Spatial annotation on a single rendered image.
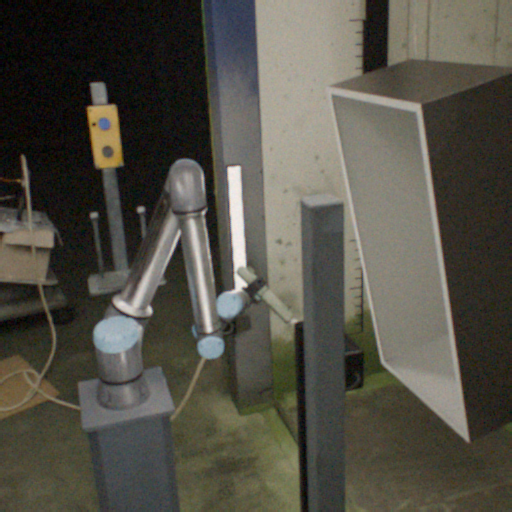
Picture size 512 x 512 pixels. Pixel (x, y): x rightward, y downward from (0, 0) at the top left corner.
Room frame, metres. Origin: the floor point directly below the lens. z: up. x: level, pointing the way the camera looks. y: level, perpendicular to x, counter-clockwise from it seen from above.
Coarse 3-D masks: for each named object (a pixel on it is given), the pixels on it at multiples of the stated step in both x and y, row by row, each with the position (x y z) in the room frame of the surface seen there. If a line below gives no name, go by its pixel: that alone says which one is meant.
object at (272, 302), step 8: (240, 272) 2.53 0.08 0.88; (248, 272) 2.53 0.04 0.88; (248, 280) 2.51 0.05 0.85; (264, 288) 2.49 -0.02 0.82; (264, 296) 2.47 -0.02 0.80; (272, 296) 2.47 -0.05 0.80; (272, 304) 2.45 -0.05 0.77; (280, 304) 2.45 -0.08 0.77; (280, 312) 2.43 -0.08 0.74; (288, 312) 2.43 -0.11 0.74; (232, 320) 2.49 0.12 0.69; (288, 320) 2.41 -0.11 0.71; (296, 320) 2.42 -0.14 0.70
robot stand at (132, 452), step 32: (96, 384) 2.11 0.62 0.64; (160, 384) 2.08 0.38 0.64; (96, 416) 1.90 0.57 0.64; (128, 416) 1.89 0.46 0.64; (160, 416) 1.90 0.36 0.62; (96, 448) 1.87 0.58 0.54; (128, 448) 1.88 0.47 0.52; (160, 448) 1.91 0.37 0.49; (96, 480) 1.88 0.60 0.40; (128, 480) 1.88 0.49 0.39; (160, 480) 1.91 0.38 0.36
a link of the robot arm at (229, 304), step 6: (222, 294) 2.20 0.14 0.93; (228, 294) 2.20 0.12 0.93; (234, 294) 2.21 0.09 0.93; (240, 294) 2.25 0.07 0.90; (222, 300) 2.19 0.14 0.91; (228, 300) 2.19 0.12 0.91; (234, 300) 2.18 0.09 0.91; (240, 300) 2.20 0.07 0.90; (246, 300) 2.27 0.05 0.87; (222, 306) 2.18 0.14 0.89; (228, 306) 2.18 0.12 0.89; (234, 306) 2.17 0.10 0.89; (240, 306) 2.19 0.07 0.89; (222, 312) 2.17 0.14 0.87; (228, 312) 2.17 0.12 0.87; (234, 312) 2.17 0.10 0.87; (240, 312) 2.22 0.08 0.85; (222, 318) 2.18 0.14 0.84; (228, 318) 2.19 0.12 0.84
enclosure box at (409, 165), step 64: (448, 64) 2.23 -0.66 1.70; (384, 128) 2.46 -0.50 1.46; (448, 128) 1.85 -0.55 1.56; (384, 192) 2.46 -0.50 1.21; (448, 192) 1.85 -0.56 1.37; (384, 256) 2.46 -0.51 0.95; (448, 256) 1.85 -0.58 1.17; (384, 320) 2.47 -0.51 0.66; (448, 320) 1.88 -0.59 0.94; (448, 384) 2.23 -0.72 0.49
